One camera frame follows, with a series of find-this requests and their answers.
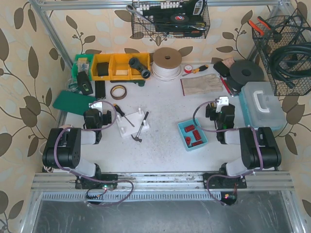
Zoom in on teal plastic tray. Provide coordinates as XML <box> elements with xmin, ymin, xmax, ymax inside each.
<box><xmin>177</xmin><ymin>119</ymin><xmax>208</xmax><ymax>151</ymax></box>

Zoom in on claw hammer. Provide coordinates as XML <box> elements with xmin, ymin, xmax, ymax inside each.
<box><xmin>131</xmin><ymin>112</ymin><xmax>149</xmax><ymax>143</ymax></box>

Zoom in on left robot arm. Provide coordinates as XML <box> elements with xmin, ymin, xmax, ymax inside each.
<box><xmin>42</xmin><ymin>109</ymin><xmax>118</xmax><ymax>190</ymax></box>

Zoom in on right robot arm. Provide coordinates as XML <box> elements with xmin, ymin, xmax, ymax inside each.
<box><xmin>203</xmin><ymin>104</ymin><xmax>281</xmax><ymax>189</ymax></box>

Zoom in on canvas work glove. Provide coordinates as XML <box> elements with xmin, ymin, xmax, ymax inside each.
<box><xmin>180</xmin><ymin>74</ymin><xmax>223</xmax><ymax>96</ymax></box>

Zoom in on red utility knife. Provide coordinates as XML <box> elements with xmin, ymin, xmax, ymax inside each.
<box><xmin>219</xmin><ymin>75</ymin><xmax>239</xmax><ymax>97</ymax></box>

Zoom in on white peg board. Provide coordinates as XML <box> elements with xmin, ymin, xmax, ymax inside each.
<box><xmin>116</xmin><ymin>108</ymin><xmax>150</xmax><ymax>138</ymax></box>

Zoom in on brown tape roll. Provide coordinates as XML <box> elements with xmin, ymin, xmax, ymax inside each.
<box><xmin>110</xmin><ymin>85</ymin><xmax>127</xmax><ymax>100</ymax></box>

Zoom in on black ribbed block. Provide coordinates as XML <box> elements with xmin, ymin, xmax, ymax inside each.
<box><xmin>95</xmin><ymin>81</ymin><xmax>106</xmax><ymax>100</ymax></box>

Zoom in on green flat case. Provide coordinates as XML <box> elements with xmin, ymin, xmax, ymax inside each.
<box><xmin>52</xmin><ymin>90</ymin><xmax>96</xmax><ymax>116</ymax></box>

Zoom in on black green meter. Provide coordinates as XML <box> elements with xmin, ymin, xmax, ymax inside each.
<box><xmin>77</xmin><ymin>71</ymin><xmax>93</xmax><ymax>95</ymax></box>

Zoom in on black sanding block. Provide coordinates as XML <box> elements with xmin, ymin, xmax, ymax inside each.
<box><xmin>213</xmin><ymin>61</ymin><xmax>230</xmax><ymax>78</ymax></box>

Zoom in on red white tape roll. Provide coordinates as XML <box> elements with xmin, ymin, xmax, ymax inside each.
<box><xmin>184</xmin><ymin>65</ymin><xmax>192</xmax><ymax>74</ymax></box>

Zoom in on clear teal toolbox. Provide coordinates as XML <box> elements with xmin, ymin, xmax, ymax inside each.
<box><xmin>239</xmin><ymin>82</ymin><xmax>286</xmax><ymax>131</ymax></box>

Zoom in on black filament spool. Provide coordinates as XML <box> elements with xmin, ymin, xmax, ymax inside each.
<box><xmin>226</xmin><ymin>60</ymin><xmax>264</xmax><ymax>91</ymax></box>

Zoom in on yellow bin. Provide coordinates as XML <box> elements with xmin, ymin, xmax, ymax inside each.
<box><xmin>90</xmin><ymin>54</ymin><xmax>113</xmax><ymax>81</ymax></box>
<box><xmin>109</xmin><ymin>53</ymin><xmax>132</xmax><ymax>81</ymax></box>
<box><xmin>128</xmin><ymin>53</ymin><xmax>151</xmax><ymax>80</ymax></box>

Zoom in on green bin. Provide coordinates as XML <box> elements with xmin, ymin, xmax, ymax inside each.
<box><xmin>71</xmin><ymin>54</ymin><xmax>94</xmax><ymax>80</ymax></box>

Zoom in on grey pipe fitting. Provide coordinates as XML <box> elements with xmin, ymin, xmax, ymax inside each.
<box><xmin>129</xmin><ymin>57</ymin><xmax>151</xmax><ymax>79</ymax></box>

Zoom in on white cable spool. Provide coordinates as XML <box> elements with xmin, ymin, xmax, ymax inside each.
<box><xmin>151</xmin><ymin>47</ymin><xmax>183</xmax><ymax>82</ymax></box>

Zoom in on coiled black hose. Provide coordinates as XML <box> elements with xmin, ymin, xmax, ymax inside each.
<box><xmin>269</xmin><ymin>14</ymin><xmax>311</xmax><ymax>88</ymax></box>

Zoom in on wire basket with hoses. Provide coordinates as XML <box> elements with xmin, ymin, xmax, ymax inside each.
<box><xmin>252</xmin><ymin>9</ymin><xmax>311</xmax><ymax>96</ymax></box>

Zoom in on wire basket with tools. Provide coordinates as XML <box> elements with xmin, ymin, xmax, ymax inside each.
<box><xmin>126</xmin><ymin>0</ymin><xmax>210</xmax><ymax>41</ymax></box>

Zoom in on orange handled pliers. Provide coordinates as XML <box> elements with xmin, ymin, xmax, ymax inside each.
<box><xmin>247</xmin><ymin>16</ymin><xmax>272</xmax><ymax>36</ymax></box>

